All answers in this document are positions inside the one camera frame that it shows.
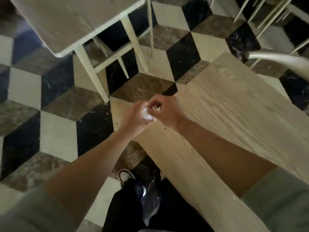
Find person's right forearm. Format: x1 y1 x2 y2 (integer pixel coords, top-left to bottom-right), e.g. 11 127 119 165
177 118 278 199

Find white chair with thin legs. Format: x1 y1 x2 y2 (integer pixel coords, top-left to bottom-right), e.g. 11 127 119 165
205 0 309 56

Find person's right hand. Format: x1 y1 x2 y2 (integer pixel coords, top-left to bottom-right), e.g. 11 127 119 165
147 94 192 131

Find grey sleeve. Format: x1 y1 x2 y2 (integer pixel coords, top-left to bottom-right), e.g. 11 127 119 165
0 185 79 232
241 167 309 232

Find grey left sleeve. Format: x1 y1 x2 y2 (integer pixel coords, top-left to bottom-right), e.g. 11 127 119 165
0 185 79 232

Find grey right sleeve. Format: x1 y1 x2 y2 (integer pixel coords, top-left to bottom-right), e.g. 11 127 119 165
241 167 309 232

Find person's left forearm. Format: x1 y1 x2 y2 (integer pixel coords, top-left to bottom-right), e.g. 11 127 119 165
42 130 138 232

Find black trousers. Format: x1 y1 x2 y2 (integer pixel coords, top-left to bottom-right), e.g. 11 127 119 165
102 176 216 232

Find wooden table with white legs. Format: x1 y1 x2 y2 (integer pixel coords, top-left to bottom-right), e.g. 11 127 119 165
7 0 155 104

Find white curved chair back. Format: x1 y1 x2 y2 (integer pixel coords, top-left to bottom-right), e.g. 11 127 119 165
244 51 309 83

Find small clear plastic piece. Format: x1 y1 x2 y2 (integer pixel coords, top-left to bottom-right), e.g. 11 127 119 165
142 106 157 123

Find person's left hand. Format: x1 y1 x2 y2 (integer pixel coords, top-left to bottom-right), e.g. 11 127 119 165
119 100 152 141

